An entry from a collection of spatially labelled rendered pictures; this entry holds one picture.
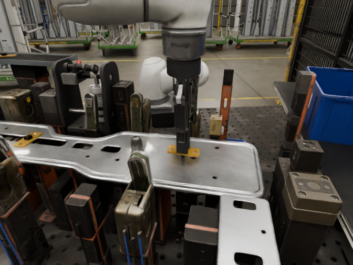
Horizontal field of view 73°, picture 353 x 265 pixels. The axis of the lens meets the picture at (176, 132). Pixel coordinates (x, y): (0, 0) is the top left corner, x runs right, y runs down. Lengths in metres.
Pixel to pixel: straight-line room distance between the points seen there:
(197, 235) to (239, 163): 0.23
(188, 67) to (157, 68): 0.86
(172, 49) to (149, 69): 0.86
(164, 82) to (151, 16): 0.91
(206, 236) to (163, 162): 0.22
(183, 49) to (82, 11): 0.19
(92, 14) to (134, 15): 0.07
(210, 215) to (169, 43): 0.35
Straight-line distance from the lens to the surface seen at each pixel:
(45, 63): 1.04
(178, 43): 0.49
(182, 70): 0.51
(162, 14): 0.48
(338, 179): 0.63
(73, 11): 0.49
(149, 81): 1.37
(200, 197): 0.96
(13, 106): 0.99
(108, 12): 0.48
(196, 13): 0.49
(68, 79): 0.86
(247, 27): 8.43
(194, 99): 0.72
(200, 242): 0.48
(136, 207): 0.45
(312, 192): 0.52
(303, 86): 0.72
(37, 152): 0.76
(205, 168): 0.61
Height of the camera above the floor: 1.37
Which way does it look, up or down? 29 degrees down
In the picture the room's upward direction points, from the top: straight up
